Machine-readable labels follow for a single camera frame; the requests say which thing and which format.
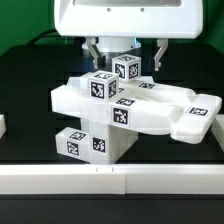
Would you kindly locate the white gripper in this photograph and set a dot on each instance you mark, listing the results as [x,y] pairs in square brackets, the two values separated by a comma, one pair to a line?
[169,19]

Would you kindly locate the white tagged cube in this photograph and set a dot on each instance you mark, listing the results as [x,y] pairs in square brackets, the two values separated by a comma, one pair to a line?
[103,85]
[128,67]

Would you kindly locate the white chair back frame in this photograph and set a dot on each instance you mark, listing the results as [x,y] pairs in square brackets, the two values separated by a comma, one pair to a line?
[142,106]

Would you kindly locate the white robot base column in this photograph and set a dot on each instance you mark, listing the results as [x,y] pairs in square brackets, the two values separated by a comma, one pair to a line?
[113,46]

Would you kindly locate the white block right edge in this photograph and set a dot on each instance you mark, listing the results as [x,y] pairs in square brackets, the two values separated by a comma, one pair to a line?
[218,129]

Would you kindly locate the white front rail bar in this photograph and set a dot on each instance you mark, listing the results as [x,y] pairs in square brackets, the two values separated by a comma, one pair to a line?
[112,179]

